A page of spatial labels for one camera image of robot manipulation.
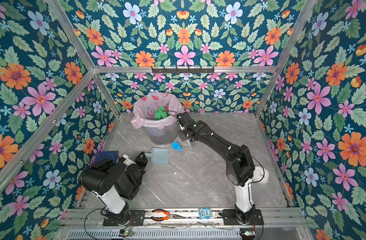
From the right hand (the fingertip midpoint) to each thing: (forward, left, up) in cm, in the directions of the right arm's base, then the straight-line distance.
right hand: (185, 131), depth 89 cm
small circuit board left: (-49, +29, -17) cm, 59 cm away
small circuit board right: (-49, -31, -18) cm, 60 cm away
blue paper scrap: (-2, +6, -14) cm, 15 cm away
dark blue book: (-8, +49, -15) cm, 52 cm away
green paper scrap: (+11, +15, +4) cm, 19 cm away
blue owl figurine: (-41, -11, -15) cm, 45 cm away
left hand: (-9, +23, -5) cm, 26 cm away
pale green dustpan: (-8, +18, -16) cm, 25 cm away
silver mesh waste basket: (+2, +14, -7) cm, 16 cm away
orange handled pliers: (-43, +12, -17) cm, 48 cm away
